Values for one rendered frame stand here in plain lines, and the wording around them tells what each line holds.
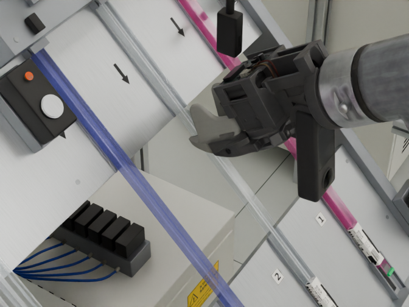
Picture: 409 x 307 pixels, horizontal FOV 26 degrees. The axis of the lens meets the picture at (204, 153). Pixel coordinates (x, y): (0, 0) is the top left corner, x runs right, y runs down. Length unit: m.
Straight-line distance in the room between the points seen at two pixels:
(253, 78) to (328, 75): 0.08
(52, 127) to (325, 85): 0.26
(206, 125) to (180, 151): 1.49
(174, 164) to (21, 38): 1.58
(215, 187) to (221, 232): 0.96
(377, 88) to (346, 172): 0.38
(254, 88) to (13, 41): 0.24
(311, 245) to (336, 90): 0.31
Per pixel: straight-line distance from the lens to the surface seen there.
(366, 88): 0.81
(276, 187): 2.35
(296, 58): 0.86
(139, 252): 1.30
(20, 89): 0.86
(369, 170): 1.18
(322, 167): 0.93
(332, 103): 0.84
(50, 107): 0.86
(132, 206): 1.42
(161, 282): 1.31
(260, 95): 0.88
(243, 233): 2.22
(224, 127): 0.95
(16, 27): 0.87
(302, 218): 1.09
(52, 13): 0.89
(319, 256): 1.10
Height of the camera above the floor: 1.62
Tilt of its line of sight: 42 degrees down
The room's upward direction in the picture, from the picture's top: straight up
